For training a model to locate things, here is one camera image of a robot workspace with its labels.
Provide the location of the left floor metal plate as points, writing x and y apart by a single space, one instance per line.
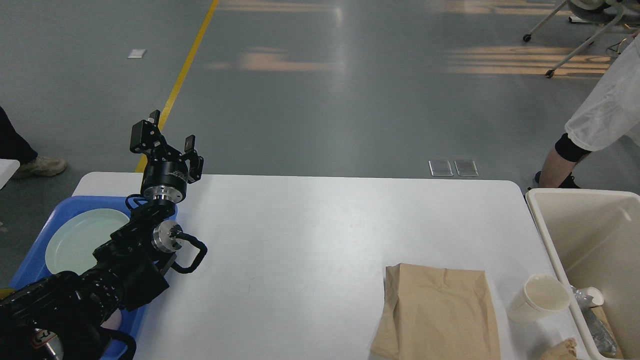
440 168

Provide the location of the clear plastic wrapper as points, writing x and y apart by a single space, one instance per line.
601 337

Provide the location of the green plate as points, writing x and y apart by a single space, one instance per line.
71 247

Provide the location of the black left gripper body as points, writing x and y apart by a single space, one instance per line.
165 179

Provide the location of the brown paper scrap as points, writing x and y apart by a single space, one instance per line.
565 350

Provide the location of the white chair frame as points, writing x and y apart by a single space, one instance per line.
573 26

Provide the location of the brown paper bag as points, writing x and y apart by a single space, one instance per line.
436 314

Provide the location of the person in white shirt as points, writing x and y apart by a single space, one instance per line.
610 111

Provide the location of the person at left edge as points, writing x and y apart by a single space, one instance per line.
14 147

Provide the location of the blue plastic tray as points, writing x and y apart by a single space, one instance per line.
33 268

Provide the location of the white side table corner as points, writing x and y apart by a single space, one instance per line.
8 168

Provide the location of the pink mug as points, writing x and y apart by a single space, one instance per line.
114 321

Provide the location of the white paper cup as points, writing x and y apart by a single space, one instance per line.
540 296

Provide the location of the brown cardboard in bin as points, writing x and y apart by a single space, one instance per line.
600 313

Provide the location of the beige plastic bin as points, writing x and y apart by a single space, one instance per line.
592 238

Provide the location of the right floor metal plate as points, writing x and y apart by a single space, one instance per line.
466 168

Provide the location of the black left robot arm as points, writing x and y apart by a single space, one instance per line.
61 316

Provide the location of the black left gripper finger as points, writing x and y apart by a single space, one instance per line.
146 139
195 162

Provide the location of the floor metal plate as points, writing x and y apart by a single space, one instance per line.
440 168
466 168

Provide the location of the small paper cup in bin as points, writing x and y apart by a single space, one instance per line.
593 297

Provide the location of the dark teal mug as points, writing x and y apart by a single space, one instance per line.
5 292

